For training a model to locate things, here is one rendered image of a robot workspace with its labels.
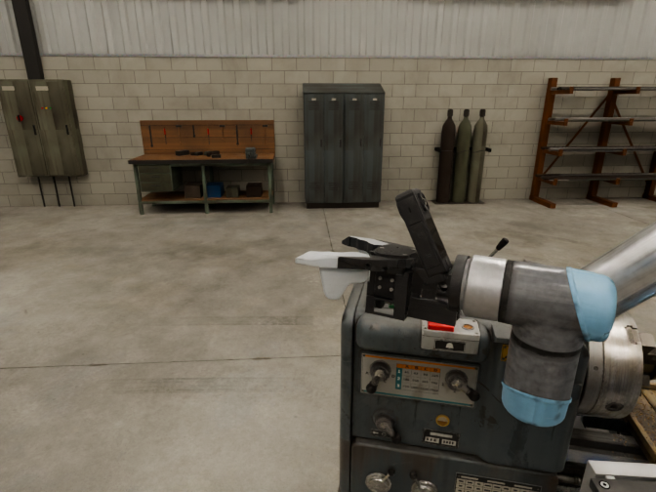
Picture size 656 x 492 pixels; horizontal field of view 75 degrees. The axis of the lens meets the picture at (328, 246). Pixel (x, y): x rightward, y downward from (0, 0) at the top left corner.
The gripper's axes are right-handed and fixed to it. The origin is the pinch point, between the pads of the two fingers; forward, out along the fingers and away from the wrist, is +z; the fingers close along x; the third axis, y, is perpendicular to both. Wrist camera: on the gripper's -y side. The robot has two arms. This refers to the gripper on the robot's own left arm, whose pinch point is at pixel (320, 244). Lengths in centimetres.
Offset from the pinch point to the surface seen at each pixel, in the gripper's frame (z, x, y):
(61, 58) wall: 668, 413, -137
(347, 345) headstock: 12, 43, 35
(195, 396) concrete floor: 146, 135, 141
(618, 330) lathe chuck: -51, 73, 27
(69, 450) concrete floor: 177, 73, 149
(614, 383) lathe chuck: -51, 67, 39
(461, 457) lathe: -19, 55, 65
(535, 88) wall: -7, 796, -145
